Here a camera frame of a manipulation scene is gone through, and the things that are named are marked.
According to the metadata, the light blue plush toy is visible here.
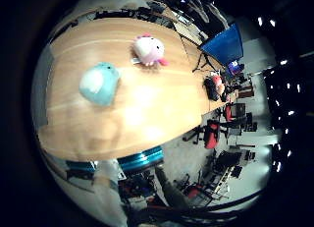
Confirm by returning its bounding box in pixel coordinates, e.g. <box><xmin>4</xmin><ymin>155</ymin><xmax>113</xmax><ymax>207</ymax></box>
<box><xmin>78</xmin><ymin>61</ymin><xmax>122</xmax><ymax>107</ymax></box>

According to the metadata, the black bag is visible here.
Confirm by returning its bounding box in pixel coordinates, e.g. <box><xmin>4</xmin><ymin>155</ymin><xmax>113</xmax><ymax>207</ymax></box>
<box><xmin>203</xmin><ymin>76</ymin><xmax>221</xmax><ymax>102</ymax></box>

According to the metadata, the red office chair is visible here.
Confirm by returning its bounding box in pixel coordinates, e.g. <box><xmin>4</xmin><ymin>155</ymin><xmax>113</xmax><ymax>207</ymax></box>
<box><xmin>223</xmin><ymin>102</ymin><xmax>235</xmax><ymax>123</ymax></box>
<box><xmin>203</xmin><ymin>119</ymin><xmax>221</xmax><ymax>150</ymax></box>

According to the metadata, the pink and white plush toy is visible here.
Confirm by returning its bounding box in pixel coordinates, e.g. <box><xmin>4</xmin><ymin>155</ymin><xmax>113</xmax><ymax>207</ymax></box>
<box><xmin>131</xmin><ymin>32</ymin><xmax>171</xmax><ymax>68</ymax></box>

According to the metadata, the red and pink bundle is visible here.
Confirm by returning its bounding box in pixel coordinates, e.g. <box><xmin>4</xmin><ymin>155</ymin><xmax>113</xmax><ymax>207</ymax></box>
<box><xmin>211</xmin><ymin>74</ymin><xmax>227</xmax><ymax>97</ymax></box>

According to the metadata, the black tripod stand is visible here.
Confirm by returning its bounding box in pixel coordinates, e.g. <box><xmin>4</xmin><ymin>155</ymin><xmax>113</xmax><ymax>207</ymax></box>
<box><xmin>192</xmin><ymin>51</ymin><xmax>219</xmax><ymax>74</ymax></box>

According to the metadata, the monitor with blue screen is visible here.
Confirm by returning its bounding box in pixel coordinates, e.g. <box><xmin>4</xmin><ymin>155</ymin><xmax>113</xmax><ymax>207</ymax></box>
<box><xmin>228</xmin><ymin>60</ymin><xmax>245</xmax><ymax>77</ymax></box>

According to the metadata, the shiny blue metal rail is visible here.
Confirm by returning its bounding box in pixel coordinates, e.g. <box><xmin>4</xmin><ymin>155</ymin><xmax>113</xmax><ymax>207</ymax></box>
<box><xmin>117</xmin><ymin>145</ymin><xmax>165</xmax><ymax>173</ymax></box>

